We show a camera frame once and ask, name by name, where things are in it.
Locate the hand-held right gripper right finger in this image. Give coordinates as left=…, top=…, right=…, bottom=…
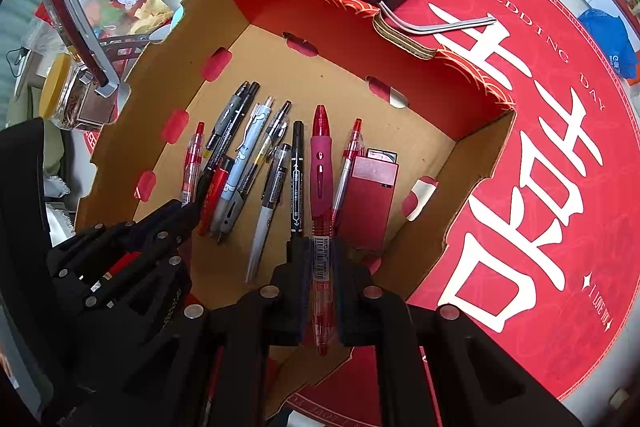
left=332, top=239, right=583, bottom=427

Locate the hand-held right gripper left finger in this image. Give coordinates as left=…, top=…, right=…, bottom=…
left=167, top=239, right=313, bottom=427

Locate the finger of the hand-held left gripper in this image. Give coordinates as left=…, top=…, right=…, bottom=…
left=52, top=251, right=194, bottom=414
left=52, top=201, right=202, bottom=279

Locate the red marker pen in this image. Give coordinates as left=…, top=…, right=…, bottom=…
left=196, top=156, right=235, bottom=237

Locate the small red black box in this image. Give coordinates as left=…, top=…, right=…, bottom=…
left=337, top=148, right=401, bottom=254

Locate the red pen magenta grip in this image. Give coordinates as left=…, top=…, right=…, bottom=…
left=309, top=105, right=335, bottom=356

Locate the black pen white print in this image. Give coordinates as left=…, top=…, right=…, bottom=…
left=195, top=81, right=262, bottom=212

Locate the grey grip pen black clip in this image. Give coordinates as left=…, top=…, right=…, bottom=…
left=217, top=101, right=293, bottom=245

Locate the red cardboard box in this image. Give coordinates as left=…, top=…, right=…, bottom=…
left=74, top=0, right=517, bottom=420

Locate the white cloth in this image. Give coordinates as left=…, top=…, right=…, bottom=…
left=42, top=172, right=76, bottom=248

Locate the yellow lid glass jar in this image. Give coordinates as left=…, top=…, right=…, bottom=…
left=39, top=53, right=118, bottom=132

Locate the red white folding stand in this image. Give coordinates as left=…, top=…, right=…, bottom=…
left=37, top=0, right=132, bottom=100

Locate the blue plastic bag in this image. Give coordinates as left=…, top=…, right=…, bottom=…
left=577, top=8, right=640, bottom=80

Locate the grey radio strap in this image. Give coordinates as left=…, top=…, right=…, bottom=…
left=375, top=0, right=498, bottom=36

